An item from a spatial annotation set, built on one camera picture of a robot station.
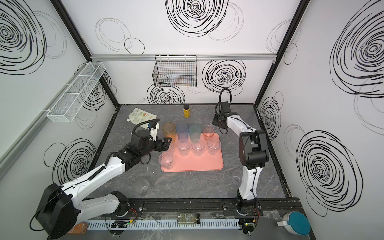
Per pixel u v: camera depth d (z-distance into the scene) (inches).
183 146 36.7
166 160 35.0
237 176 32.9
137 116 44.0
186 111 42.4
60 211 15.1
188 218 26.7
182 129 36.5
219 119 28.9
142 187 31.5
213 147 36.4
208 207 29.7
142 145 24.0
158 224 25.3
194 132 36.7
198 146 36.8
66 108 28.4
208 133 38.9
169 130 35.2
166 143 28.4
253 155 20.6
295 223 25.2
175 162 36.0
